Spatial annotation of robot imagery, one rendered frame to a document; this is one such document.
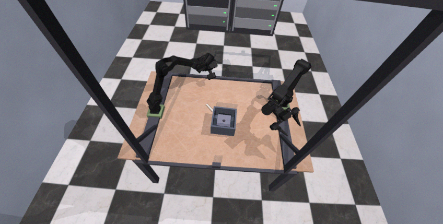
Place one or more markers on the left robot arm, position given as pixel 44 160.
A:
pixel 199 64

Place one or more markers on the black metal gantry frame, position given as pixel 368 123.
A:
pixel 424 34

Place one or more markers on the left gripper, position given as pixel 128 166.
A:
pixel 210 75

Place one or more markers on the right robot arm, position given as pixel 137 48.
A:
pixel 283 94

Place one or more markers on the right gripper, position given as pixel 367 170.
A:
pixel 275 126

